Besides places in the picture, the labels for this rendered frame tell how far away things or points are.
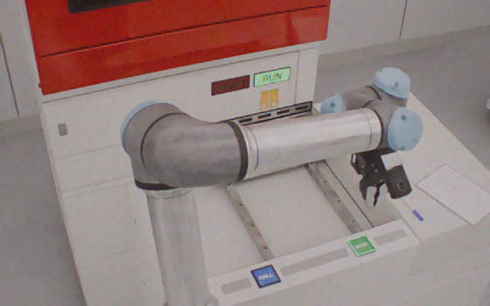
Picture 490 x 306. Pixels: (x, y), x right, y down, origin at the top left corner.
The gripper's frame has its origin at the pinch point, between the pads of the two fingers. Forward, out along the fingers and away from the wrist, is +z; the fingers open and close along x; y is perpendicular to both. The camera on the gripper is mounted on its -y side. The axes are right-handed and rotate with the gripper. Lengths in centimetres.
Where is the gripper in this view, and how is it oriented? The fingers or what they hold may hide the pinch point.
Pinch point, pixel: (372, 206)
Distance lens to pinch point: 151.2
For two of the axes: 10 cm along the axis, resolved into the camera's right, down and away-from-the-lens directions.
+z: -0.3, 7.7, 6.3
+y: -3.8, -6.0, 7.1
